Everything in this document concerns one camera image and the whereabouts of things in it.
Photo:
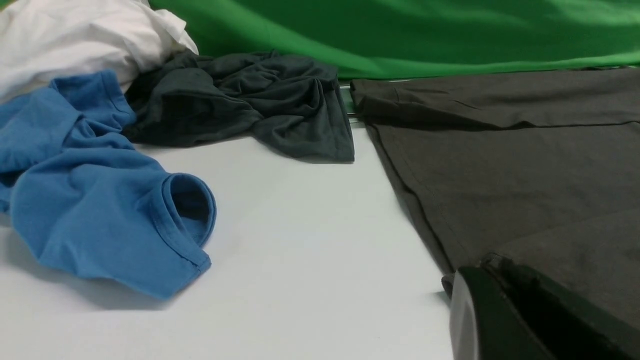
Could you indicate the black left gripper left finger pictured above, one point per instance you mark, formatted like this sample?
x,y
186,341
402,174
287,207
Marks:
x,y
485,325

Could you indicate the blue t-shirt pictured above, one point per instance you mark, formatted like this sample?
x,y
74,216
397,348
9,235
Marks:
x,y
86,202

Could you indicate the dark teal crumpled shirt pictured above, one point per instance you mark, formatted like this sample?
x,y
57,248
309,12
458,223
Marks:
x,y
290,103

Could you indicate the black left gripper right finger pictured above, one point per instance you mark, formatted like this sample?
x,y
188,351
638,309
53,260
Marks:
x,y
567,325

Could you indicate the green backdrop cloth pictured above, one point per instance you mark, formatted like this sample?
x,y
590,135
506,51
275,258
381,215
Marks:
x,y
400,39

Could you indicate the gray long sleeve shirt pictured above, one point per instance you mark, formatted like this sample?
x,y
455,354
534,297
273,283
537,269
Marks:
x,y
539,167

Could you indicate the white crumpled shirt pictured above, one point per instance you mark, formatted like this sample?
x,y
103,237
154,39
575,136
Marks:
x,y
41,40

